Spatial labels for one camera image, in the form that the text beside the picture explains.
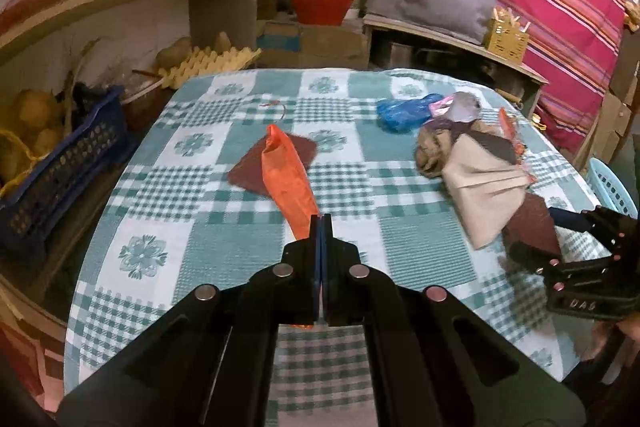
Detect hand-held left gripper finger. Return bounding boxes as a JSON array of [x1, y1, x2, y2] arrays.
[[322, 214, 587, 427], [56, 214, 321, 427]]

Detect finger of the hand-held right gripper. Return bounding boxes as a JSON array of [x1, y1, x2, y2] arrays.
[[507, 240, 622, 281], [546, 205, 640, 253]]

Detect reddish brown paper sheet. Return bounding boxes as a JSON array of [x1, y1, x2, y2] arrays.
[[502, 192, 563, 265]]

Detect light blue plastic basket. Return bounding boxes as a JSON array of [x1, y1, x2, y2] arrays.
[[586, 157, 632, 220]]

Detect orange cloth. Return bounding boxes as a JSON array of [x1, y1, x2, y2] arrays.
[[261, 124, 321, 330]]

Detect orange snack packet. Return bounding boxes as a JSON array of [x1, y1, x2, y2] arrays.
[[499, 107, 538, 185]]

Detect dark brown paper scrap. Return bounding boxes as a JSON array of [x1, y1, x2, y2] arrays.
[[462, 129, 518, 162]]

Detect brown paper bag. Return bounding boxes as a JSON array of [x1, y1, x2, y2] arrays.
[[414, 123, 466, 180]]

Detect person's right hand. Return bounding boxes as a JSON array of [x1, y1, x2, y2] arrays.
[[594, 314, 640, 364]]

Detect dark red cloth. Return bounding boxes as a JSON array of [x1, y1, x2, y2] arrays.
[[227, 132, 319, 198]]

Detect green checked tablecloth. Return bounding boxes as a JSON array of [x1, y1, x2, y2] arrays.
[[64, 68, 613, 427]]

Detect flattened cardboard pieces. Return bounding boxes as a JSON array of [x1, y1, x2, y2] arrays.
[[582, 57, 640, 168]]

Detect grey crumpled paper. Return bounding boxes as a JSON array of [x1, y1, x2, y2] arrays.
[[440, 92, 483, 124]]

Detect red thread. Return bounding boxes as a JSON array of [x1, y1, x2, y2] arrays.
[[259, 99, 288, 120]]

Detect white wooden shelf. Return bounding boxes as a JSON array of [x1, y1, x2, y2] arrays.
[[362, 14, 550, 108]]

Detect blue plastic bag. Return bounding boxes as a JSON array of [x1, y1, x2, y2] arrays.
[[376, 93, 446, 135]]

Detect yellow chopstick holder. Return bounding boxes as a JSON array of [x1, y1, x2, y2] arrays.
[[484, 14, 531, 60]]

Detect cardboard box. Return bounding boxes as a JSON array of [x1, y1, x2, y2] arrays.
[[257, 21, 371, 70]]

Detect bunch of wooden chopsticks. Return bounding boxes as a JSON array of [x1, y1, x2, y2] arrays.
[[492, 6, 532, 32]]

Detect yellow egg tray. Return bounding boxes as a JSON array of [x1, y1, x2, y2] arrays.
[[154, 46, 263, 90]]

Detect red plastic basket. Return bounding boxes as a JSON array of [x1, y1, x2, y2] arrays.
[[289, 0, 360, 26]]

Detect blue plastic crate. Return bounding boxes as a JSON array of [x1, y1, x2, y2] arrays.
[[0, 86, 132, 253]]

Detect yellow mesh bag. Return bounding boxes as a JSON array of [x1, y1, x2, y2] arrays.
[[0, 89, 68, 198]]

